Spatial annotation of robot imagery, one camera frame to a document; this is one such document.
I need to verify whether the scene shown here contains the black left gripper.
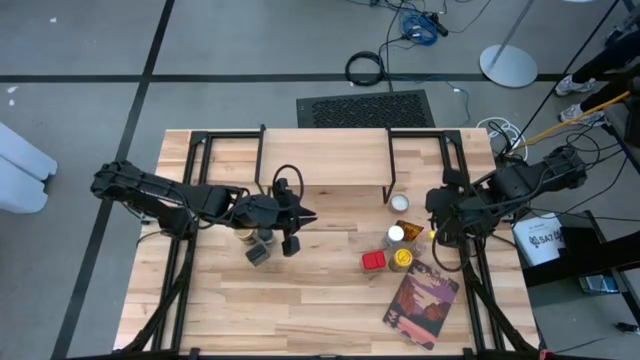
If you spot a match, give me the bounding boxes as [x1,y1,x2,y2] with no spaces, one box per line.
[232,177,319,258]

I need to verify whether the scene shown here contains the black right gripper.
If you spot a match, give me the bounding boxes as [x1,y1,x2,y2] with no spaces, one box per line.
[425,170,481,247]

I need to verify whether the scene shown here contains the orange brown spice packet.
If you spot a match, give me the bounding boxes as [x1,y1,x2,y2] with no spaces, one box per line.
[396,219,425,243]

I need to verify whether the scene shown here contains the dark green spice tin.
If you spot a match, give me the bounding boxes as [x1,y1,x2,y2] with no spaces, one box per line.
[244,242,271,268]

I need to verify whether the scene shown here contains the chili onion jar yellow lid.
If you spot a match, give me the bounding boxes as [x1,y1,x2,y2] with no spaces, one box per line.
[388,247,414,274]

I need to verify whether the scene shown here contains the wooden shelf riser black legs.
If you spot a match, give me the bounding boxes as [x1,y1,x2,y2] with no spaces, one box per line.
[253,123,398,205]

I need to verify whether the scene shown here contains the white printed box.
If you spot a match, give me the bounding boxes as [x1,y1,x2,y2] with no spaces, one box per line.
[512,212,566,267]

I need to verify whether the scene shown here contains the canyon illustration book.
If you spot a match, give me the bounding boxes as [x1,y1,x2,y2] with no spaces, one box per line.
[381,257,462,350]

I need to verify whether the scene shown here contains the black perforated panel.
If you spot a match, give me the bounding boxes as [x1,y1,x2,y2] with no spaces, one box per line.
[295,89,436,129]

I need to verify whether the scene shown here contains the black side cart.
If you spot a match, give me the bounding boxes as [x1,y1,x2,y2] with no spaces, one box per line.
[519,209,640,326]

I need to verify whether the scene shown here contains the grey round-base lamp stand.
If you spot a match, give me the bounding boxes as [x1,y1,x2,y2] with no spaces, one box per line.
[478,0,539,90]

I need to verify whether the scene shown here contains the thin black pole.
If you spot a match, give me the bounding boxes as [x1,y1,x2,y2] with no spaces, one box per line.
[513,0,624,147]

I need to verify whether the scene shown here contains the black power adapter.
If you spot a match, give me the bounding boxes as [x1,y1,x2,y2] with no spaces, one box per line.
[421,11,450,38]

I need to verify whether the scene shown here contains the white floor furniture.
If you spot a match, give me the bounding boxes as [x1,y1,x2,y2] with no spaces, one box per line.
[0,122,59,215]

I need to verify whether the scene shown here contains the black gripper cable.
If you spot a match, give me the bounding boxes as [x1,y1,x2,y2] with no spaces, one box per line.
[432,227,472,274]
[271,163,305,200]

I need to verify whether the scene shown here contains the white cable coil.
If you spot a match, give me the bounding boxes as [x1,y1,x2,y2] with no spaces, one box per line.
[475,116,529,151]

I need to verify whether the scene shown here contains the yellow hose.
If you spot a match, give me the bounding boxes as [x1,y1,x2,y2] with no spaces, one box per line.
[504,90,631,156]

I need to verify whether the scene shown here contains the black cable coil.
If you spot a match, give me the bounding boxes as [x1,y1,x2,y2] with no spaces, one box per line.
[344,50,386,87]

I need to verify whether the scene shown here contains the blue cable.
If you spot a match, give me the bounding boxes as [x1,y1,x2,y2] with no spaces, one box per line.
[399,10,440,47]

